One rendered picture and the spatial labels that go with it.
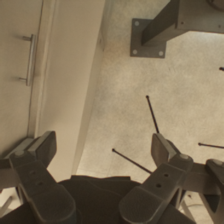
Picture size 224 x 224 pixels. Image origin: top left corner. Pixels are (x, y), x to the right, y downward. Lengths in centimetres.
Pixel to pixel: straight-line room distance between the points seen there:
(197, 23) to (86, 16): 35
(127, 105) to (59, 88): 91
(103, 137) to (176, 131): 71
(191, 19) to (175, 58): 98
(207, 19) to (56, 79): 52
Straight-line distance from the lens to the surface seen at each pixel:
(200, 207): 160
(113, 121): 148
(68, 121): 66
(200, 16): 57
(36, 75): 63
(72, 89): 63
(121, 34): 143
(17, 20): 52
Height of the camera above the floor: 140
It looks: 74 degrees down
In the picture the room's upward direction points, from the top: 177 degrees clockwise
